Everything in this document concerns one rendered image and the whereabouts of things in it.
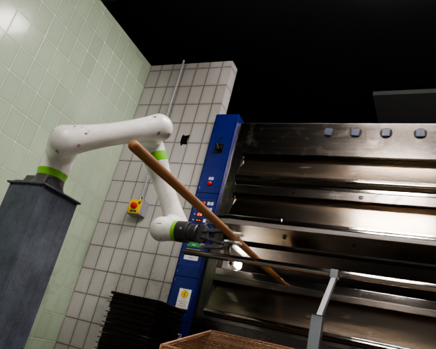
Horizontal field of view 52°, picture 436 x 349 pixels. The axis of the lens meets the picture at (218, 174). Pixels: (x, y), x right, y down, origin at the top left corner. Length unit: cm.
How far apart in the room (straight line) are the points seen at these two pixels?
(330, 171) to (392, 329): 86
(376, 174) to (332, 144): 30
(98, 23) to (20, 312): 186
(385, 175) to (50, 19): 200
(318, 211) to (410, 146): 59
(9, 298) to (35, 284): 12
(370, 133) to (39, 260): 179
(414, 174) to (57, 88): 199
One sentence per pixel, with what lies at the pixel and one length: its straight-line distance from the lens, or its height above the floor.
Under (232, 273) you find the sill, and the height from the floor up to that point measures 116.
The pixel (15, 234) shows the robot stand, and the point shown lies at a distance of 187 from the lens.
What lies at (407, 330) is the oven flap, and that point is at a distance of 227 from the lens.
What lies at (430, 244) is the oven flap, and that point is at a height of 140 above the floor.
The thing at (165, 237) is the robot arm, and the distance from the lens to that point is 195.
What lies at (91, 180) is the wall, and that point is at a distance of 294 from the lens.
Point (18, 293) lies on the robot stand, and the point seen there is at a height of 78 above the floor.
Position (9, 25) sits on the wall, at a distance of 257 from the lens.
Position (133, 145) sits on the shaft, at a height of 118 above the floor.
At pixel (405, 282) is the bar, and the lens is 191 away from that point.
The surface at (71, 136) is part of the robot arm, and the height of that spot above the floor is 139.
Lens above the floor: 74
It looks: 22 degrees up
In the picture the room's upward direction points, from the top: 14 degrees clockwise
